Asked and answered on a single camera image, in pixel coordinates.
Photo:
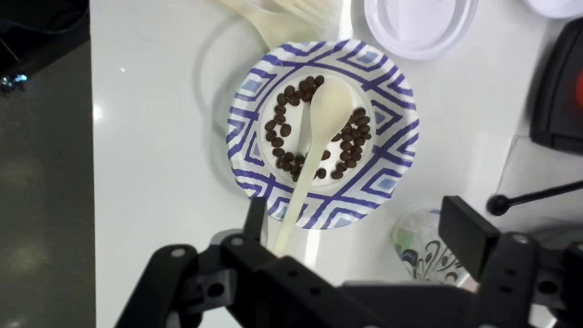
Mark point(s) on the patterned paper cup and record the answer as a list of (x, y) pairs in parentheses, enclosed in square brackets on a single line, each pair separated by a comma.
[(422, 253)]

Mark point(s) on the cream plastic spoon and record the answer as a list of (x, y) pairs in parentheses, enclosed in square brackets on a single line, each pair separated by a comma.
[(327, 113)]

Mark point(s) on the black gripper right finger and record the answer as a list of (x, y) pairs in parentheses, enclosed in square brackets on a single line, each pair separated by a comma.
[(466, 233)]

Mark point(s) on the cream plastic fork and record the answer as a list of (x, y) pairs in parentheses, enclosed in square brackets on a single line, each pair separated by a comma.
[(273, 27)]

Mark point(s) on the cream plastic knife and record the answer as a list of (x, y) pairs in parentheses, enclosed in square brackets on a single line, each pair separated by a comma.
[(320, 13)]

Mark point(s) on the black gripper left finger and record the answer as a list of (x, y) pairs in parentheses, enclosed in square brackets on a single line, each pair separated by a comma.
[(253, 222)]

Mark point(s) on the white shallow dish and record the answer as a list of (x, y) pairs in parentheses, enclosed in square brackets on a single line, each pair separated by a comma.
[(555, 7)]

